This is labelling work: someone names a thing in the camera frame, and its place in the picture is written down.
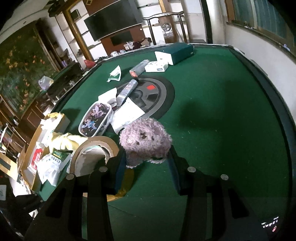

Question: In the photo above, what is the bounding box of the white green medicine sachet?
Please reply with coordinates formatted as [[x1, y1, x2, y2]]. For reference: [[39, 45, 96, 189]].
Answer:
[[37, 150, 71, 186]]

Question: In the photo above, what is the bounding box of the red white wet wipes pack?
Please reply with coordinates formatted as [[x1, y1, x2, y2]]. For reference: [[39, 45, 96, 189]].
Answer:
[[28, 142, 45, 174]]

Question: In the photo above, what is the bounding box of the yellow packing tape roll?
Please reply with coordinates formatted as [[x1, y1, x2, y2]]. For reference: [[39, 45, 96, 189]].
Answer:
[[69, 136, 134, 202]]

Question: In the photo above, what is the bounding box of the pale yellow cloth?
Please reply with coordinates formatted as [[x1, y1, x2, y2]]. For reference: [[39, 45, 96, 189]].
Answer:
[[48, 132, 88, 153]]

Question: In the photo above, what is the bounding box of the anime print pencil case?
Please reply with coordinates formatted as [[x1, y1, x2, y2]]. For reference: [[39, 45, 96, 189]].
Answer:
[[78, 101, 113, 138]]

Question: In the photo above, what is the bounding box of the yellow cardboard box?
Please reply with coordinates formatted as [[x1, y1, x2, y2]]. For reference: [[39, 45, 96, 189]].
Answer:
[[19, 113, 70, 192]]

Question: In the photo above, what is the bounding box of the white paper sheet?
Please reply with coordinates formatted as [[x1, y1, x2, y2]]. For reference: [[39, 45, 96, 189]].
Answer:
[[111, 97, 145, 134]]

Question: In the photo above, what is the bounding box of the silver printed tube pack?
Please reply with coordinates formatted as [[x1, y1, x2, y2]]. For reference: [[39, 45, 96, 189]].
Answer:
[[116, 79, 138, 107]]

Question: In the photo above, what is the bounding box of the clear plastic bag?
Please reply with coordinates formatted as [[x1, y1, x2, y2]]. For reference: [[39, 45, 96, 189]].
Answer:
[[38, 76, 54, 90]]

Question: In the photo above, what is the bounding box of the white green paper packet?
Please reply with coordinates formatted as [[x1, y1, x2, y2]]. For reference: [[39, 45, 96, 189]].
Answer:
[[107, 65, 121, 82]]

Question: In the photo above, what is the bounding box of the small white medicine box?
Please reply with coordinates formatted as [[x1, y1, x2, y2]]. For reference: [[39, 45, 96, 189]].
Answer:
[[144, 61, 169, 73]]

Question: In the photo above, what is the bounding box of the red plastic bag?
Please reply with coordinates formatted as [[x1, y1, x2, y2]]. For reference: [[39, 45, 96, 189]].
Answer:
[[84, 59, 96, 69]]

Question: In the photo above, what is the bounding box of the red grey small box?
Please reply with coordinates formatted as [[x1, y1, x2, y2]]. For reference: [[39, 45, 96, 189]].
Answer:
[[129, 59, 150, 77]]

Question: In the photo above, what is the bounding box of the dark green white box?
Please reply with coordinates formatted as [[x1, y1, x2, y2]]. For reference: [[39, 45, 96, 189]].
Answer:
[[154, 43, 195, 65]]

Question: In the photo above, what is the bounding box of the flower painting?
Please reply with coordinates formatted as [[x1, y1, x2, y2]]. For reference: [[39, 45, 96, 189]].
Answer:
[[1, 21, 59, 118]]

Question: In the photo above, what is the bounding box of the brown tv cabinet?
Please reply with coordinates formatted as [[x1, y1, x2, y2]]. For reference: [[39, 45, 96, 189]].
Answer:
[[100, 25, 145, 56]]

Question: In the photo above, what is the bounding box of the wooden chair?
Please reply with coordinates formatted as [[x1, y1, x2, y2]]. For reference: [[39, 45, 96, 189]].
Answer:
[[143, 11, 188, 45]]

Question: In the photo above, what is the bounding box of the black television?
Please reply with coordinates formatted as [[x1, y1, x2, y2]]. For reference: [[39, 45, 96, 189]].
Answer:
[[84, 1, 142, 41]]

